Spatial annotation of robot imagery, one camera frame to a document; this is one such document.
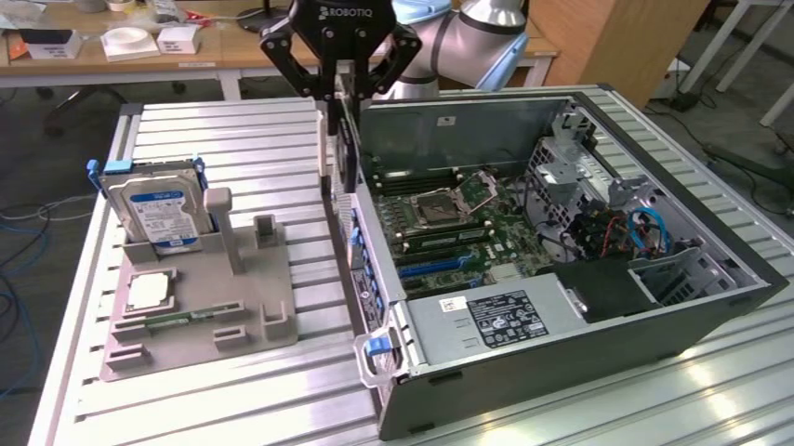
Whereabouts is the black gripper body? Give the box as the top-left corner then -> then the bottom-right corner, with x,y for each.
288,0 -> 398,76

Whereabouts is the graphics card with metal bracket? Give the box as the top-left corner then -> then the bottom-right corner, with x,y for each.
327,62 -> 375,195

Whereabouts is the black round lamp base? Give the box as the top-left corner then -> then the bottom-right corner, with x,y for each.
238,0 -> 292,34

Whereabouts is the small white labelled box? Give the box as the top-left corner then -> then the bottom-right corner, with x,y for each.
155,25 -> 203,55

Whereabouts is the white box with round recess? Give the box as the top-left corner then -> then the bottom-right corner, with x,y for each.
100,26 -> 162,62

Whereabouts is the metal socket cover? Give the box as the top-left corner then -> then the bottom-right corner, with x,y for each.
457,169 -> 503,211

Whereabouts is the wooden cabinet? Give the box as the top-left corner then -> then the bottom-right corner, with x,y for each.
526,0 -> 713,109

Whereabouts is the office chair base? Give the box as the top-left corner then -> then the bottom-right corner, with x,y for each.
36,81 -> 187,138

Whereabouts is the CPU socket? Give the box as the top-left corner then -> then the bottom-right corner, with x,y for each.
414,190 -> 465,230

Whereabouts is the black and white box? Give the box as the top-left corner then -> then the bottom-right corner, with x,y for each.
17,28 -> 83,60

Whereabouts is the silver metal drive cage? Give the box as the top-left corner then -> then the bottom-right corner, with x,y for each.
525,109 -> 653,243

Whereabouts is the hard disk with blue caddy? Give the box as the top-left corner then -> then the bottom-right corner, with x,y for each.
86,155 -> 211,257

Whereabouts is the black RAM stick with label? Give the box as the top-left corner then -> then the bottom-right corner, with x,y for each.
406,226 -> 490,250

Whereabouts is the green motherboard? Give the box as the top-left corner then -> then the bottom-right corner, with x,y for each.
356,152 -> 559,301

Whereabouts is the blue expansion slot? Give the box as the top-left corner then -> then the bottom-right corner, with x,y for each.
396,254 -> 477,280

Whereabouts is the silver chipset heatsink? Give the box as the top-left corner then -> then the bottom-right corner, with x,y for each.
487,263 -> 530,285

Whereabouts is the silver CPU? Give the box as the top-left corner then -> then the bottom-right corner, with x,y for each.
126,273 -> 179,313

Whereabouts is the green RAM stick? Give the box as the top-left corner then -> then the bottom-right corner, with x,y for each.
143,306 -> 240,326

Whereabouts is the black floor stand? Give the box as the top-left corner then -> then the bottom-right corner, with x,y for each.
699,138 -> 794,187

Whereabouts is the grey power supply unit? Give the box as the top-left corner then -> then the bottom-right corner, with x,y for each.
406,272 -> 585,366

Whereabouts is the grey parts rack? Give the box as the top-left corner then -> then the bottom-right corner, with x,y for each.
98,187 -> 300,385

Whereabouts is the black open PC case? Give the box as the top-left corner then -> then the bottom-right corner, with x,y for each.
315,83 -> 790,442

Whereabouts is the wooden desk white frame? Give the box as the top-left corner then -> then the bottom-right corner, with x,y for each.
0,0 -> 559,101

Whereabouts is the white floor cable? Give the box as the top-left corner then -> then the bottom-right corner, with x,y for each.
0,194 -> 98,223

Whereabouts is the red disk wire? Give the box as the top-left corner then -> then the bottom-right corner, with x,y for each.
605,211 -> 623,256

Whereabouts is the white table frame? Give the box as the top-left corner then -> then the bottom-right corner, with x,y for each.
675,0 -> 794,127

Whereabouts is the blue disk wire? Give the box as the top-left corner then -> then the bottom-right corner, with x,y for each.
626,206 -> 675,257

